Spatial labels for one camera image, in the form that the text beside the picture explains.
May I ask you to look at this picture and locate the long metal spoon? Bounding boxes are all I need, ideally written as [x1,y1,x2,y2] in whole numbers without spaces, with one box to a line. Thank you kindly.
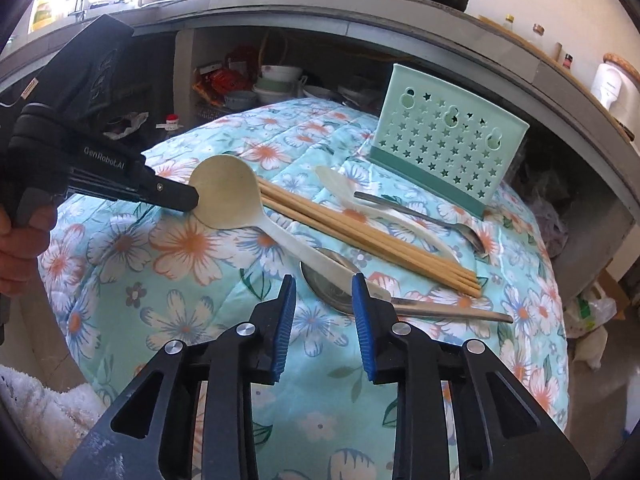
[354,191,488,257]

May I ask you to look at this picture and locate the person's left hand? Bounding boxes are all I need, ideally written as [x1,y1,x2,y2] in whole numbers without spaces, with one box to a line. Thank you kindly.
[0,205,58,297]

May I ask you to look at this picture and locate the large beige plastic spoon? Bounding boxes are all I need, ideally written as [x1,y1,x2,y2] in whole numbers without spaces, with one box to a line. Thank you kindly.
[188,154,393,304]

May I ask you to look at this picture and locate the stacked bowls under counter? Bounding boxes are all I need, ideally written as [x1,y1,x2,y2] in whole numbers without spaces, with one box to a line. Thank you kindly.
[224,65,307,112]

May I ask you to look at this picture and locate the grey kitchen counter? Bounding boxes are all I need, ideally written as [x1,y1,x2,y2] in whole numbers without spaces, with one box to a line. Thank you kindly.
[0,0,640,201]

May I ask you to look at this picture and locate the small white plastic spoon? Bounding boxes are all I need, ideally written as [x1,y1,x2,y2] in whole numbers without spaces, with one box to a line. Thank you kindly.
[314,166,459,262]

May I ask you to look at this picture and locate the floral quilted cloth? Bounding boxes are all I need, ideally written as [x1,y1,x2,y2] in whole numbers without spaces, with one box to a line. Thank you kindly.
[39,99,570,479]

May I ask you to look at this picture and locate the metal ladle spoon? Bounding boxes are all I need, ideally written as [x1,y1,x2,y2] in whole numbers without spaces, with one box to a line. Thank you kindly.
[300,262,513,324]

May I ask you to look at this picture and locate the white appliance with woven lid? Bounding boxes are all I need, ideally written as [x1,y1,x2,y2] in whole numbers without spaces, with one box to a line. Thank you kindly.
[590,52,639,134]

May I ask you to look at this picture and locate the mint green utensil holder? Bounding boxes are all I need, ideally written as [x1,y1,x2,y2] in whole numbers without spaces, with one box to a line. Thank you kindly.
[369,64,529,219]

